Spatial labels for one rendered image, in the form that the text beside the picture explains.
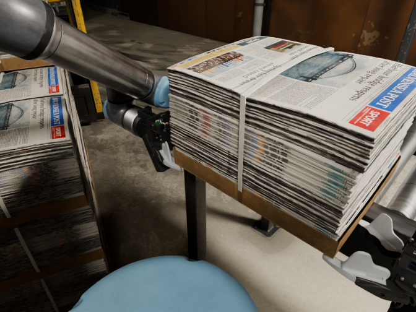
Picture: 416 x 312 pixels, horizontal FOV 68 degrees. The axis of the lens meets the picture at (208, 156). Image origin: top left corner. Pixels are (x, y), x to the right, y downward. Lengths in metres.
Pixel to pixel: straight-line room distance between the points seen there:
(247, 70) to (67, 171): 0.52
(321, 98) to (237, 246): 1.18
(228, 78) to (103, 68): 0.24
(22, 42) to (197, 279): 0.44
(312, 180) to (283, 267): 1.08
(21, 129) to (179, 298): 0.76
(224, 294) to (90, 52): 0.50
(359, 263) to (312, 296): 0.95
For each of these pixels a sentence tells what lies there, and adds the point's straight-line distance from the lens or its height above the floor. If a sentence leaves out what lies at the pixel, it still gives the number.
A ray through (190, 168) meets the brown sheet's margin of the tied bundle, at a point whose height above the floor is 0.81.
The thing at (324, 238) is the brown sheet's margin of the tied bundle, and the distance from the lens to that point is 0.52.
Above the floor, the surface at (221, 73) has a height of 1.02.
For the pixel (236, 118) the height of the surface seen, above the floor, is 0.97.
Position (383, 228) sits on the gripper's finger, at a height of 0.82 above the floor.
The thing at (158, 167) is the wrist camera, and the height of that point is 0.72.
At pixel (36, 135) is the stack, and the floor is 0.83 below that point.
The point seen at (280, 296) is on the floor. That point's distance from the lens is 1.44.
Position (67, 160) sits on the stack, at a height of 0.77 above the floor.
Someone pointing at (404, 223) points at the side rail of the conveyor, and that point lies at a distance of 0.66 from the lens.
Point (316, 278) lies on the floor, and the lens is 1.53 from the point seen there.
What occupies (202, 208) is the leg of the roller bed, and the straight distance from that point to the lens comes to 1.02.
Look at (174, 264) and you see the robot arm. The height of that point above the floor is 1.04.
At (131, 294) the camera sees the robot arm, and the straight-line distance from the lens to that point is 0.20.
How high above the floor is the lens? 1.21
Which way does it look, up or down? 34 degrees down
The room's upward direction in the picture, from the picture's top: straight up
